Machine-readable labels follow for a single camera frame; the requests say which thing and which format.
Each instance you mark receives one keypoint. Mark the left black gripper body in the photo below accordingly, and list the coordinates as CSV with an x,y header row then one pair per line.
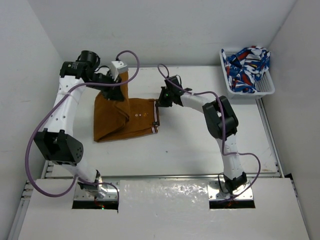
x,y
107,91

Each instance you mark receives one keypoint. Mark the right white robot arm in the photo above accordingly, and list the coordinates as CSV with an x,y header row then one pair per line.
x,y
221,122

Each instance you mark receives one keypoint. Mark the white front cover board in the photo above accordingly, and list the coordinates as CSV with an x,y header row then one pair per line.
x,y
169,210

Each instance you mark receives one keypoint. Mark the brown trousers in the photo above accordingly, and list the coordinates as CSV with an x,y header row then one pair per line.
x,y
118,120

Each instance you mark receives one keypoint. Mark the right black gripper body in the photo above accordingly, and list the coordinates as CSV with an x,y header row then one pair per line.
x,y
166,99

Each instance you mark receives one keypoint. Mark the white plastic basket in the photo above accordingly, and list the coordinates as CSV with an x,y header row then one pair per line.
x,y
264,86

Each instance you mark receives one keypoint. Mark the blue white patterned cloth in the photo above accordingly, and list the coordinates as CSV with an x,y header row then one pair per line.
x,y
245,69

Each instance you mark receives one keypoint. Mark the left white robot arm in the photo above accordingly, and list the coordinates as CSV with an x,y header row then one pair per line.
x,y
88,178

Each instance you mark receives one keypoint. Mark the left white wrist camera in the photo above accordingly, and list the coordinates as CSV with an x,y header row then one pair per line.
x,y
117,67

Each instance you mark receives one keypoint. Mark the aluminium table frame rail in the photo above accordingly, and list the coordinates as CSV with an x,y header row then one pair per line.
x,y
50,172

